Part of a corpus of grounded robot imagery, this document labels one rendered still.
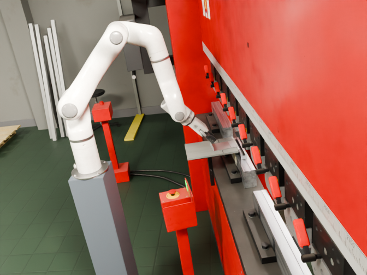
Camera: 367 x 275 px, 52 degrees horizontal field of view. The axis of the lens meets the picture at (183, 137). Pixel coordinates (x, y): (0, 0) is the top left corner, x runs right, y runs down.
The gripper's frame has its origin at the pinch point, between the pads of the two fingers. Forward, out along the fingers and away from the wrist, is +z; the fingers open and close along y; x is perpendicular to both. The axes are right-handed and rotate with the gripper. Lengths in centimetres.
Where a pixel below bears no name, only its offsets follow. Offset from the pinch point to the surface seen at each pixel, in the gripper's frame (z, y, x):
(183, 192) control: 9.8, -2.7, 32.5
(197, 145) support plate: 0.7, 6.4, 9.0
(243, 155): 14.1, -12.5, -5.6
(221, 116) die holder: 18, 50, -7
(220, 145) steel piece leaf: 7.7, 1.0, 0.3
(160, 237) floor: 58, 64, 97
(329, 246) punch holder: -19, -118, -17
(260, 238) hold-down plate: 14, -65, 8
